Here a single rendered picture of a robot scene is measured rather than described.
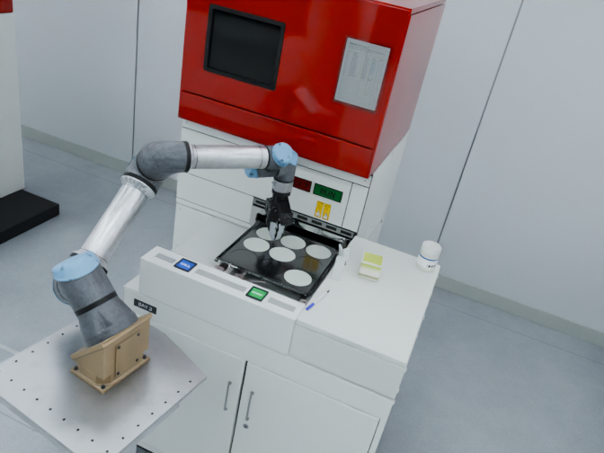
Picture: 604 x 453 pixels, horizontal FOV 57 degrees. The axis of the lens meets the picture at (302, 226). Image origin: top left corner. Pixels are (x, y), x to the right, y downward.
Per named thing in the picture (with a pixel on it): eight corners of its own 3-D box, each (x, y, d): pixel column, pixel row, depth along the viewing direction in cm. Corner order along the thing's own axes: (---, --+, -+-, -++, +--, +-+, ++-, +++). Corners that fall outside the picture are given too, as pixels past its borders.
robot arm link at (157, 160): (144, 131, 159) (293, 135, 184) (135, 143, 169) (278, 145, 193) (148, 171, 158) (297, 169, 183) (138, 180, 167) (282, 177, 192)
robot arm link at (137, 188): (47, 290, 150) (149, 135, 171) (41, 294, 163) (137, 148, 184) (87, 312, 154) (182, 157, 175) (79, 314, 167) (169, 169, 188)
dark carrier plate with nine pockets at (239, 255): (261, 223, 228) (261, 221, 228) (338, 251, 220) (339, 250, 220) (219, 260, 199) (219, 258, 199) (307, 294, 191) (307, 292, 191)
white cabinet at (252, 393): (197, 358, 280) (214, 217, 242) (378, 439, 257) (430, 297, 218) (114, 451, 226) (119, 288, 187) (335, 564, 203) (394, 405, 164)
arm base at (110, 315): (109, 339, 140) (89, 305, 139) (75, 353, 148) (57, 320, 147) (148, 313, 153) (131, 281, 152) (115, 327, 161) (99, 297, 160)
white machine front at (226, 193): (178, 199, 248) (186, 113, 229) (350, 262, 228) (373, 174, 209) (174, 202, 245) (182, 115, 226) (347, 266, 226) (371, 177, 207)
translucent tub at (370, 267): (359, 266, 199) (363, 250, 196) (379, 271, 199) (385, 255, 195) (356, 277, 193) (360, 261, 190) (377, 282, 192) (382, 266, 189)
